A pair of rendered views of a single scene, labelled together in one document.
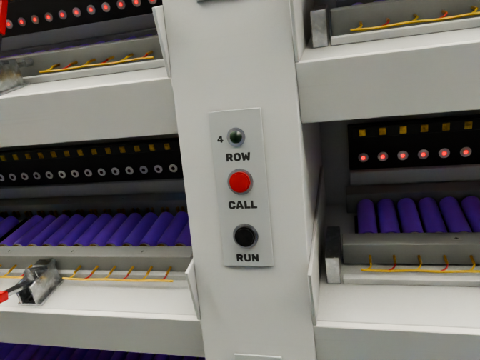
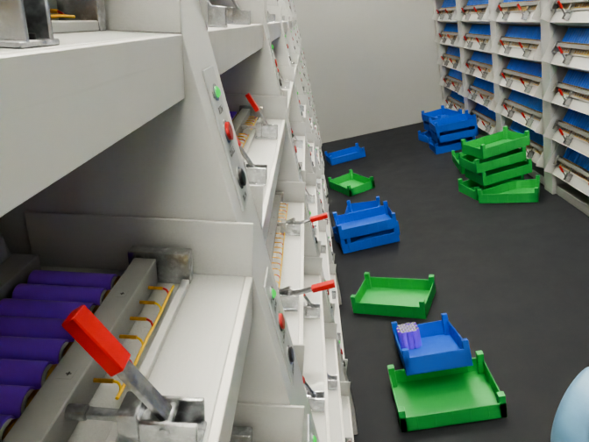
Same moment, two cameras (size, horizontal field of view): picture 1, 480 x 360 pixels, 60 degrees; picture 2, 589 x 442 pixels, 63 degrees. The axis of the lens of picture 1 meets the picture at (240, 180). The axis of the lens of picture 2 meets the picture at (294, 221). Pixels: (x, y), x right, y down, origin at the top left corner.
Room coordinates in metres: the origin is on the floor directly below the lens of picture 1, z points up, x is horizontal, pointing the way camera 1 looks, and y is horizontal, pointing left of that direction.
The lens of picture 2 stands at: (0.53, 1.09, 1.14)
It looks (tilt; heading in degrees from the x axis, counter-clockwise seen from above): 22 degrees down; 261
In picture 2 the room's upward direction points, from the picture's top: 14 degrees counter-clockwise
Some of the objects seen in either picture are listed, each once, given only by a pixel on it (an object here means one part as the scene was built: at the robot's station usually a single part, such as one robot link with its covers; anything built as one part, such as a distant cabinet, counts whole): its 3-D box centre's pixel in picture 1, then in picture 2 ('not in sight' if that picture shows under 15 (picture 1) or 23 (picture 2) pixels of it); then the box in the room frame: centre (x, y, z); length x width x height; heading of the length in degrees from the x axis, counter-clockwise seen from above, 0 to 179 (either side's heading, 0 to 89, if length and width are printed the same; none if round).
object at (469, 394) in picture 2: not in sight; (443, 389); (0.04, 0.04, 0.04); 0.30 x 0.20 x 0.08; 164
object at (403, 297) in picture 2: not in sight; (393, 294); (-0.06, -0.52, 0.04); 0.30 x 0.20 x 0.08; 140
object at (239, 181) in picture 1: (241, 181); not in sight; (0.31, 0.00, 0.87); 0.02 x 0.01 x 0.02; 74
